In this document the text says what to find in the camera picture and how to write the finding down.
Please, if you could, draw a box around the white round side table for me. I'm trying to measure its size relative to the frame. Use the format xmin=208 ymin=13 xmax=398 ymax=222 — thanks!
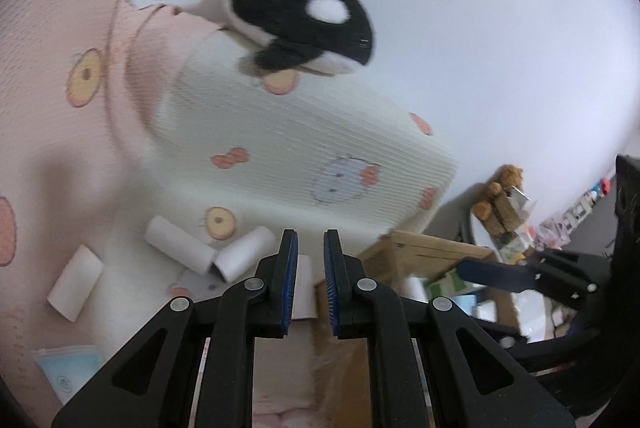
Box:
xmin=467 ymin=208 xmax=506 ymax=253

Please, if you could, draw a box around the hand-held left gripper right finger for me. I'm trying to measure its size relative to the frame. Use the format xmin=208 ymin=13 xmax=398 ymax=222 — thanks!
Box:
xmin=323 ymin=229 xmax=576 ymax=428

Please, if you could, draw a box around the small green white carton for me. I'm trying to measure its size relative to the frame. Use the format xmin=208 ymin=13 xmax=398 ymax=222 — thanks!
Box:
xmin=427 ymin=269 xmax=481 ymax=303

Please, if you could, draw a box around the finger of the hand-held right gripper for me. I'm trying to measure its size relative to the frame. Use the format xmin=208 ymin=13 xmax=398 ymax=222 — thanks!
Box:
xmin=492 ymin=325 xmax=601 ymax=376
xmin=456 ymin=248 xmax=613 ymax=309

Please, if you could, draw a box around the pink flower print blanket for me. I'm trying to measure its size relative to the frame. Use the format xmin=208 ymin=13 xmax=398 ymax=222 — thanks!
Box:
xmin=0 ymin=0 xmax=221 ymax=409

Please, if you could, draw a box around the woven straw basket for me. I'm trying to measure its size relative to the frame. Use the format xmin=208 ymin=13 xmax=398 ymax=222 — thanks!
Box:
xmin=492 ymin=193 xmax=531 ymax=236

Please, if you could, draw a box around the light blue tissue packet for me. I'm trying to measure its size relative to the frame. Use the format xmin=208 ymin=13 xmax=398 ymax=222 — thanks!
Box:
xmin=31 ymin=344 xmax=103 ymax=404

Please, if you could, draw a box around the brown teddy bear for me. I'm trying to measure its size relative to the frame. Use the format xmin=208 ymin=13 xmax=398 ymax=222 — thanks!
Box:
xmin=472 ymin=164 xmax=525 ymax=221

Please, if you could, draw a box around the white spiral notepad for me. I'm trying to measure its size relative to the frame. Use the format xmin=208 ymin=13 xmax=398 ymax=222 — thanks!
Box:
xmin=515 ymin=295 xmax=556 ymax=341

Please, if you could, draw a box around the black white orca plush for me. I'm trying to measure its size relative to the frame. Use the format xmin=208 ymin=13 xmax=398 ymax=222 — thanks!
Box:
xmin=182 ymin=0 xmax=377 ymax=76

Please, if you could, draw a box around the white bottle with green print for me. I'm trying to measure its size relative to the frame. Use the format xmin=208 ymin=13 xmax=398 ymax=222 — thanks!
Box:
xmin=500 ymin=235 xmax=531 ymax=261

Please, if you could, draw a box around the brown cardboard box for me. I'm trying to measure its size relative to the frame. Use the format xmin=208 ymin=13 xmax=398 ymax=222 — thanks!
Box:
xmin=312 ymin=230 xmax=571 ymax=409

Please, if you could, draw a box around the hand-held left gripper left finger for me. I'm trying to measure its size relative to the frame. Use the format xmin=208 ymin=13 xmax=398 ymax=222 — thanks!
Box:
xmin=50 ymin=228 xmax=300 ymax=428

